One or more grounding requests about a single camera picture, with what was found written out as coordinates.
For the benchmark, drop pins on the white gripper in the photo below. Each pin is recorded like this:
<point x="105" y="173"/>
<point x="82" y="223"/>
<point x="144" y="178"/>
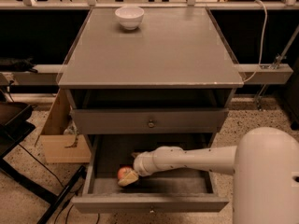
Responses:
<point x="141" y="164"/>

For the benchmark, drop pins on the red apple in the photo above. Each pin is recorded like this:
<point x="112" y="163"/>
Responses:
<point x="123" y="172"/>

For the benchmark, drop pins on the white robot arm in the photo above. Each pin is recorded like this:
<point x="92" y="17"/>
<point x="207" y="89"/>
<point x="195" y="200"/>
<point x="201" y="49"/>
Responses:
<point x="265" y="167"/>

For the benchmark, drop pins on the open grey middle drawer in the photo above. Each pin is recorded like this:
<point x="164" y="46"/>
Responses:
<point x="181" y="190"/>

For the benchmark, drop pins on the closed grey upper drawer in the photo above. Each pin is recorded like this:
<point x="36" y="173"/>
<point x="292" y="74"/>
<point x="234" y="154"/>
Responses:
<point x="131" y="121"/>

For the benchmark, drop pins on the grey wooden drawer cabinet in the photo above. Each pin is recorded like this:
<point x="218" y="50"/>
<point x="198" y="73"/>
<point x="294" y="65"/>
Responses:
<point x="174" y="59"/>

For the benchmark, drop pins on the cardboard box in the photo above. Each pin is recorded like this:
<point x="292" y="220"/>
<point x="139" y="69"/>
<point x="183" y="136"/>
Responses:
<point x="61" y="143"/>

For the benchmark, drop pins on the white ceramic bowl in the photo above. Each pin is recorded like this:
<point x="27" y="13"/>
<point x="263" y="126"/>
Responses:
<point x="129" y="17"/>

